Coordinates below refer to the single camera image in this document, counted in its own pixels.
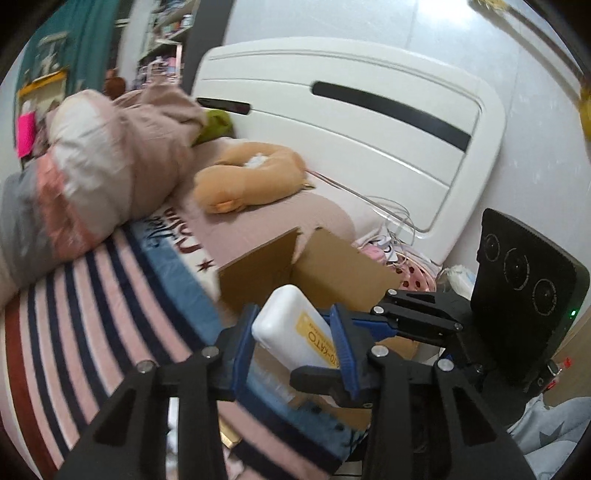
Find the pink bed sheet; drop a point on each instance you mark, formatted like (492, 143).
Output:
(277, 221)

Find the bright pink paper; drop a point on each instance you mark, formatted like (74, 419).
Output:
(25, 134)

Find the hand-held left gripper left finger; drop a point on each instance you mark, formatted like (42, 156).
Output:
(244, 344)

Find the orange plush toy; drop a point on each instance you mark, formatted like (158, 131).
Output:
(277, 177)

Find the brown plush toy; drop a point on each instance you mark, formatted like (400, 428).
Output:
(114, 83)

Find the white plastic bag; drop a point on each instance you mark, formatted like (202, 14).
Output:
(457, 279)

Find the cluttered shelf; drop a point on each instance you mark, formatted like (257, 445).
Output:
(171, 32)

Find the green plush toy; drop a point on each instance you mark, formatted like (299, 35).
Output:
(217, 127)

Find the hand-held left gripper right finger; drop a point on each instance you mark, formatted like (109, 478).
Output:
(345, 355)

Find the pink white grey quilt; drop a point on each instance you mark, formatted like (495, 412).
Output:
(78, 166)

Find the striped printed blanket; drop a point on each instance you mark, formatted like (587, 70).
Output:
(106, 314)

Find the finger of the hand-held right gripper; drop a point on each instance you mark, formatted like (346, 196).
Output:
(415, 314)
(318, 383)

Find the pink perforated basket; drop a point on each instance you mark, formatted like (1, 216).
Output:
(415, 277)

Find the white bottle yellow label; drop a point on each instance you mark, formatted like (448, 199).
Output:
(286, 318)

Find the beige cloth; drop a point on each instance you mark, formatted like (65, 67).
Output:
(157, 138)

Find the white bed headboard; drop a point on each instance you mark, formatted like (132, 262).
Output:
(369, 138)

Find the grey star print cloth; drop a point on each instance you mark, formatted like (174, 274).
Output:
(554, 438)

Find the brown cardboard box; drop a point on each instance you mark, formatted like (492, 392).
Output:
(258, 272)

